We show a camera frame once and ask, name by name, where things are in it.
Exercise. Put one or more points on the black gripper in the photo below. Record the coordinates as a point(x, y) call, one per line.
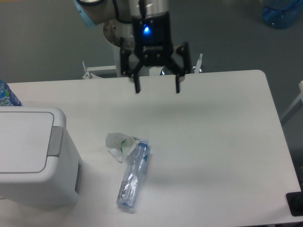
point(153, 47)

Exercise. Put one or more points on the white push-lid trash can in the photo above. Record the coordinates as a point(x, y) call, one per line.
point(39, 162)

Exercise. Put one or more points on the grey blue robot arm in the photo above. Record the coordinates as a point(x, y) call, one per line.
point(95, 12)

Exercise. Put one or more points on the crumpled white plastic wrapper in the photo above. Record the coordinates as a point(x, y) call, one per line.
point(120, 145)

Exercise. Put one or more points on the large blue water jug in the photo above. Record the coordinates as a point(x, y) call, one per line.
point(281, 14)

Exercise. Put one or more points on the crushed clear plastic bottle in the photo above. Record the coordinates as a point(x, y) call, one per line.
point(134, 175)

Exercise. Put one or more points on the blue labelled drink bottle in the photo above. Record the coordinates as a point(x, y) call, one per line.
point(7, 97)

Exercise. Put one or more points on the black device at table edge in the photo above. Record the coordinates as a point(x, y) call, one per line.
point(295, 203)

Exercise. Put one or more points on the white pedestal base frame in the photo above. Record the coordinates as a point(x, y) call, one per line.
point(111, 71)

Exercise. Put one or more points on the white furniture frame at right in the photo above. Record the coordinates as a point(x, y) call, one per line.
point(294, 107)

